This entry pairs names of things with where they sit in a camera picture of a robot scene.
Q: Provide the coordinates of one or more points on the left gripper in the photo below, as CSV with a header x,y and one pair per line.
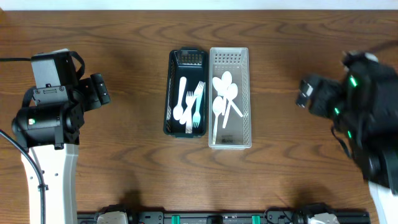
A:
x,y
101,89

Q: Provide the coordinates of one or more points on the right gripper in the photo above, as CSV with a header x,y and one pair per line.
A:
x,y
335,91

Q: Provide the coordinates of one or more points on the white spoon group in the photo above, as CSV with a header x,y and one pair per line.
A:
x,y
231,94
217,85
217,109

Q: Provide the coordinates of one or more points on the white fork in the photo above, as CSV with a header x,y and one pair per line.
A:
x,y
188,116
195,94

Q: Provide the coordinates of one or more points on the mint green plastic fork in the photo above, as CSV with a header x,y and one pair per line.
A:
x,y
196,115

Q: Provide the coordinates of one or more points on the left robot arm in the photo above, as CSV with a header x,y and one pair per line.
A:
x,y
48,129

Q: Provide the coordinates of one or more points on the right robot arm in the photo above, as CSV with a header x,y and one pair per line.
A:
x,y
362,107

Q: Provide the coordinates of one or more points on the clear plastic basket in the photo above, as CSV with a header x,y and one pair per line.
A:
x,y
237,133

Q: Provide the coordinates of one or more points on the dark green plastic basket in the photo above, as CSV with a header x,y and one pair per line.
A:
x,y
192,64

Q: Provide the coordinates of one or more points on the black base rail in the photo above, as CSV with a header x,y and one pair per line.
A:
x,y
313,213

